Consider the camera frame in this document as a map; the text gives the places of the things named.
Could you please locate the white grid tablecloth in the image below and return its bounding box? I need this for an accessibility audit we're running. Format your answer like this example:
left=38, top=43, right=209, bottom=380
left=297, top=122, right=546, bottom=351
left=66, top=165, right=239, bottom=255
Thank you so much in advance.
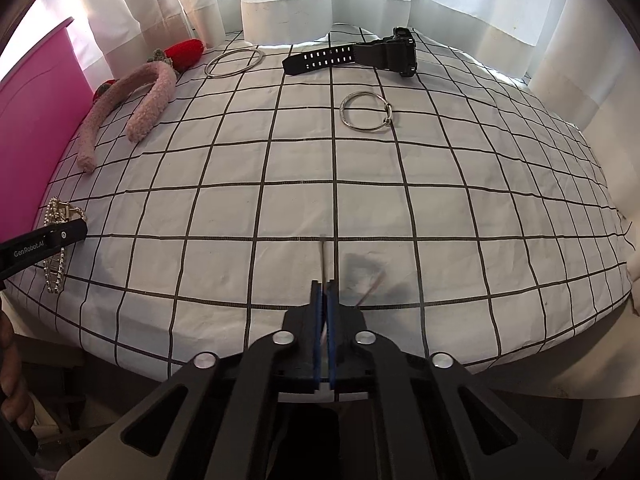
left=2, top=22, right=632, bottom=381

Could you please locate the person's left hand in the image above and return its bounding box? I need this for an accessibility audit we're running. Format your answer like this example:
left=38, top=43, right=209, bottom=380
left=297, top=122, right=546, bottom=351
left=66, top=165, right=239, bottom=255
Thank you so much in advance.
left=0, top=310, right=36, bottom=431

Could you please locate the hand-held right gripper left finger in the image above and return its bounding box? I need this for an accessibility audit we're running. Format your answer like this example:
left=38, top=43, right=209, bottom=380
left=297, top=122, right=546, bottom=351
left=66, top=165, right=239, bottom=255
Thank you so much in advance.
left=55, top=280, right=329, bottom=480

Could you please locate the pink plush strawberry headband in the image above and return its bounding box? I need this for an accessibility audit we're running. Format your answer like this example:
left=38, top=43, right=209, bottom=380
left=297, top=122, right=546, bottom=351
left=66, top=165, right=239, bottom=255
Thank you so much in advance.
left=76, top=39, right=206, bottom=175

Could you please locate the pink box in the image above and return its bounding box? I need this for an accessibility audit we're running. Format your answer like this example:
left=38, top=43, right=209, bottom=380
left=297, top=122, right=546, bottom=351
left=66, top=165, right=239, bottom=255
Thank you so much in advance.
left=0, top=16, right=96, bottom=246

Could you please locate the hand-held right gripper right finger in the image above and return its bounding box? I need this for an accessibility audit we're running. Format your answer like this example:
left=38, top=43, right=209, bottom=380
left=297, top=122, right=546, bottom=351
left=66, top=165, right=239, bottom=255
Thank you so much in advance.
left=328, top=285, right=588, bottom=480

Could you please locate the thin silver bangle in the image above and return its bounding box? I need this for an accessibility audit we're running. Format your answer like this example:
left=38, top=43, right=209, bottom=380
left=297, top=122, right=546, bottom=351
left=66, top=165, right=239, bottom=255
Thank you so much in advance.
left=204, top=48, right=265, bottom=79

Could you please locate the black digital wristwatch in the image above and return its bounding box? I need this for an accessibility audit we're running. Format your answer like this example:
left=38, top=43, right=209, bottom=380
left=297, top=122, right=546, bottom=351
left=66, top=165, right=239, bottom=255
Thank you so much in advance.
left=281, top=26, right=419, bottom=78

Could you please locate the silver knotted bracelet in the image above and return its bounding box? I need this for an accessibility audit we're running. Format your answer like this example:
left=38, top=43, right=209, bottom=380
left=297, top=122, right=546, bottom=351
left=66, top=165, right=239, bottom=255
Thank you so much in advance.
left=340, top=91, right=394, bottom=132

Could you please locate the silver rhinestone chain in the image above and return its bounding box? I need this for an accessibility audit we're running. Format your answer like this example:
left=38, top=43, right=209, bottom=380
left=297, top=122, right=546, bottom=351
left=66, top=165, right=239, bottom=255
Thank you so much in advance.
left=44, top=198, right=88, bottom=295

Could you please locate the thin pale stick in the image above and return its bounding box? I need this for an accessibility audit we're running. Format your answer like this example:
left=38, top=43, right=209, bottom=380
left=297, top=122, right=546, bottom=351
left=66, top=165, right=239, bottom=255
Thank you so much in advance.
left=320, top=239, right=332, bottom=291

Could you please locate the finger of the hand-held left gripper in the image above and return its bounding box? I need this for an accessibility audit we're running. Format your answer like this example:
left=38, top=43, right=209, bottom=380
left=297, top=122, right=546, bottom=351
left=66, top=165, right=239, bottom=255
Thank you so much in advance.
left=0, top=222, right=89, bottom=277

